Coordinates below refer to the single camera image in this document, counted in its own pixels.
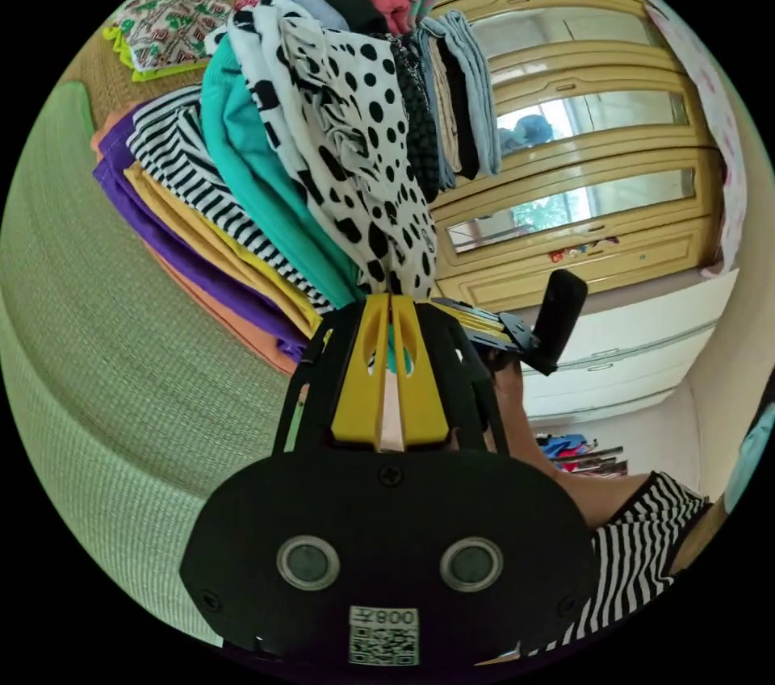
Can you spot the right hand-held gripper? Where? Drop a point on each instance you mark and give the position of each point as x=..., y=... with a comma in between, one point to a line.
x=508, y=334

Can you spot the bed with green woven mat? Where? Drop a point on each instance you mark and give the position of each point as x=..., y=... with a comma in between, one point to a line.
x=91, y=334

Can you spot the pink patterned white curtain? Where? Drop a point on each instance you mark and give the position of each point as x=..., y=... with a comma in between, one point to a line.
x=714, y=110

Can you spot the person's right hand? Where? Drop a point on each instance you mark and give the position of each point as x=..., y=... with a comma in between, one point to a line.
x=504, y=376

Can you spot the white cabinet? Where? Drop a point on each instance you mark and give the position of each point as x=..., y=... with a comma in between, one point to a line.
x=636, y=334

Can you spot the person's body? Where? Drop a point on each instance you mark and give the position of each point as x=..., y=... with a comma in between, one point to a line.
x=636, y=552

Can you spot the pile of clothes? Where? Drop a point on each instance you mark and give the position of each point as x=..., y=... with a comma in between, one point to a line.
x=242, y=152

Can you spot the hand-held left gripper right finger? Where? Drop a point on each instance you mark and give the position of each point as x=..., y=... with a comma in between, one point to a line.
x=427, y=400

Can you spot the yellow wardrobe with mirrors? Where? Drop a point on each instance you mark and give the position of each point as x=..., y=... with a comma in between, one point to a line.
x=605, y=62

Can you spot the folded patterned green-edged blanket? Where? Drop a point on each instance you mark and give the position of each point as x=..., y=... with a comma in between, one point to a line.
x=163, y=28

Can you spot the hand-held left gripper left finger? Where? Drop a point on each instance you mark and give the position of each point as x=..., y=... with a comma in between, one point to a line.
x=354, y=394

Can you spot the person's right forearm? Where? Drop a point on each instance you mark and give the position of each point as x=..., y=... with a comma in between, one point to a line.
x=563, y=473

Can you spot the white polka dot short sleeve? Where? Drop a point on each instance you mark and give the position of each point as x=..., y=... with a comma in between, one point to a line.
x=363, y=110

